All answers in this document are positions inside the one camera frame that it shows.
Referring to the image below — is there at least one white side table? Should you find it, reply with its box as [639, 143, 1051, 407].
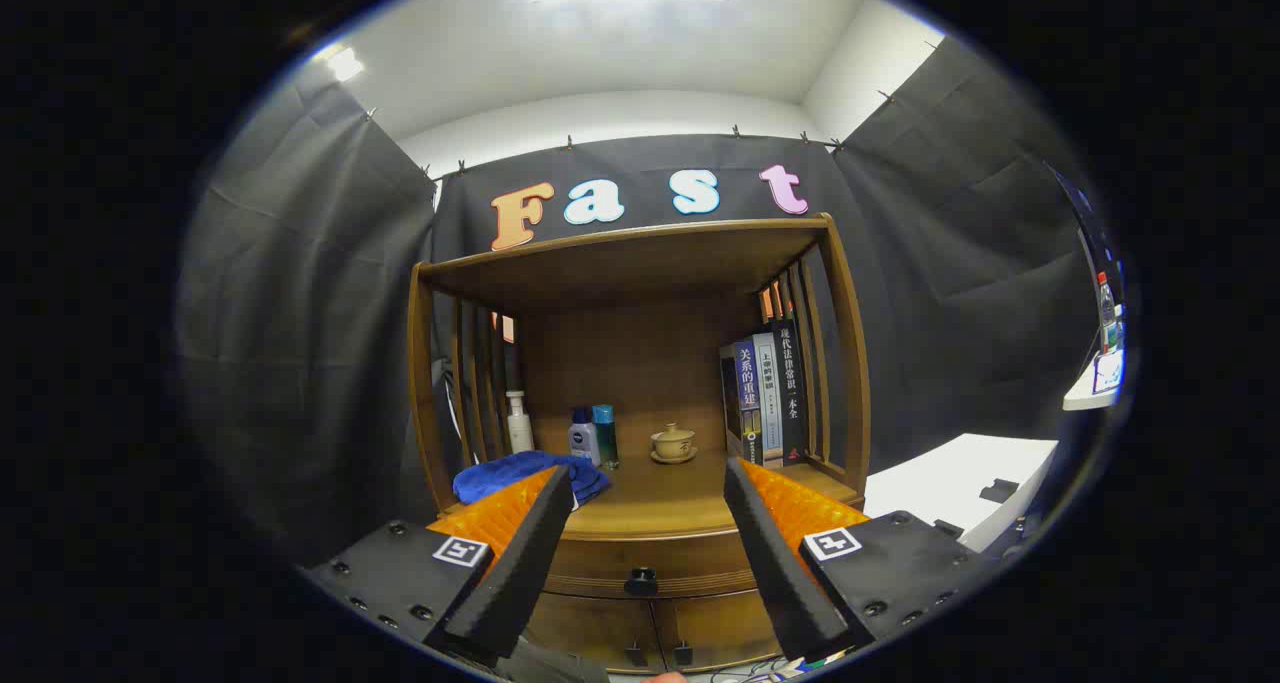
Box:
[862, 433, 1059, 554]

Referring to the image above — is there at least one clear bottle with red cap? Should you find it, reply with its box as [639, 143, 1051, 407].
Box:
[1096, 271, 1119, 354]

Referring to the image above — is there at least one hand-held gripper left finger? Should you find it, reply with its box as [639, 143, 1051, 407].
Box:
[305, 463, 576, 664]

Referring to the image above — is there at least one wooden cabinet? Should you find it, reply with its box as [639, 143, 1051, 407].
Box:
[405, 213, 873, 674]

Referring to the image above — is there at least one blue towel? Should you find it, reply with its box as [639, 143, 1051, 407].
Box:
[452, 450, 613, 509]

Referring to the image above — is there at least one black book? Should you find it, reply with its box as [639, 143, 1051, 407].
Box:
[772, 319, 809, 464]

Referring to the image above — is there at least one white pump bottle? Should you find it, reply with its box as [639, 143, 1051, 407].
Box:
[505, 391, 535, 456]

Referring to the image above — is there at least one wooden cabinet door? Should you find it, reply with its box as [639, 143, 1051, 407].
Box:
[655, 588, 786, 669]
[525, 593, 666, 674]

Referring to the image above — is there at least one light grey book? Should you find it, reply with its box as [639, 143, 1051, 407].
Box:
[752, 332, 786, 469]

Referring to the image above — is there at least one dark blue book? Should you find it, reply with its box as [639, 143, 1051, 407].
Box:
[720, 338, 766, 467]

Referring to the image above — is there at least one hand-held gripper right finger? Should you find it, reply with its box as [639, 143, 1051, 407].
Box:
[722, 456, 996, 664]

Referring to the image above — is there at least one white wall shelf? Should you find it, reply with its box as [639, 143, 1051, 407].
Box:
[1062, 363, 1126, 411]

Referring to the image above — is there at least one white bottle with blue cap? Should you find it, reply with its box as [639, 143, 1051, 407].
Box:
[568, 407, 603, 467]

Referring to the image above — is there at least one beige lidded teacup with saucer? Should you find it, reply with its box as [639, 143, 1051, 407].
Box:
[650, 422, 699, 465]

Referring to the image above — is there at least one wooden drawer with black knob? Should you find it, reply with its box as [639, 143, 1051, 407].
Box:
[545, 531, 766, 600]

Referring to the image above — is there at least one teal bottle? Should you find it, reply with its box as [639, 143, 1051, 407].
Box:
[592, 404, 621, 470]

